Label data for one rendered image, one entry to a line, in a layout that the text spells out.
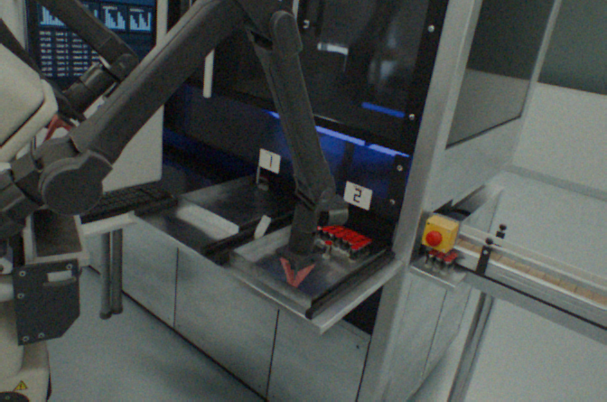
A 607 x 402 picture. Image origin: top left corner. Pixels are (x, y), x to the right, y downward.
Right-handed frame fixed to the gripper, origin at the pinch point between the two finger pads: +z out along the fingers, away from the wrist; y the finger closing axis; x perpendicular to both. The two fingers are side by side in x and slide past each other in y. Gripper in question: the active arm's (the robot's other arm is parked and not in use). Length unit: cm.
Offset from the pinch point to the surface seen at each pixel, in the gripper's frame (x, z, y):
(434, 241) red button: -18.8, -10.7, 32.2
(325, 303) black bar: -8.3, 1.0, 1.8
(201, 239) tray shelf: 32.7, 3.2, 1.8
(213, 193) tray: 53, 1, 24
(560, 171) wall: 5, 38, 500
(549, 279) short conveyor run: -45, -6, 52
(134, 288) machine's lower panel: 113, 74, 41
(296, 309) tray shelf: -3.9, 3.4, -2.5
